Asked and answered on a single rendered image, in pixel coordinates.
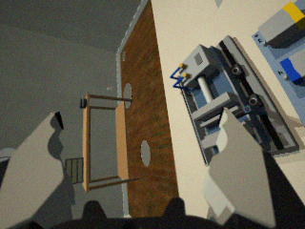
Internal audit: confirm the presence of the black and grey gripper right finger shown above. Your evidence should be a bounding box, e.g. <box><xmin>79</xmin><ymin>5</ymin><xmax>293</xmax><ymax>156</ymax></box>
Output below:
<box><xmin>201</xmin><ymin>108</ymin><xmax>305</xmax><ymax>229</ymax></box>

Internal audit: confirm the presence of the grey block with yellow end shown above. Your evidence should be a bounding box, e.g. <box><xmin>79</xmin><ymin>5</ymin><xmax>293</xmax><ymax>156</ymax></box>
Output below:
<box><xmin>258</xmin><ymin>1</ymin><xmax>305</xmax><ymax>48</ymax></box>

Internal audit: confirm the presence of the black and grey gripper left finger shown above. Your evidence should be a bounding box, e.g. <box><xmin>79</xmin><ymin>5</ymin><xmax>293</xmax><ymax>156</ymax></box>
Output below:
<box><xmin>0</xmin><ymin>112</ymin><xmax>75</xmax><ymax>229</ymax></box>

